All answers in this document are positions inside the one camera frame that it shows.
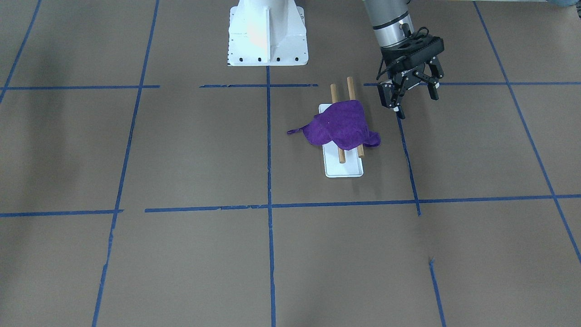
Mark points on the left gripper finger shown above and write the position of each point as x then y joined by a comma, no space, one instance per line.
391,92
432,80

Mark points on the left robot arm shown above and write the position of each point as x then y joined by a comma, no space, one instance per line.
392,23

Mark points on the purple microfiber towel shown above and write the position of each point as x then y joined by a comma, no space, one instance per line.
343,123

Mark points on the white towel rack base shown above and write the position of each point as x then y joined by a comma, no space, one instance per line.
333,169

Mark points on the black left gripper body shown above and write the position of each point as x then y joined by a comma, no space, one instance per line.
407,75

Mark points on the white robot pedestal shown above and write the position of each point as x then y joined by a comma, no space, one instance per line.
267,33

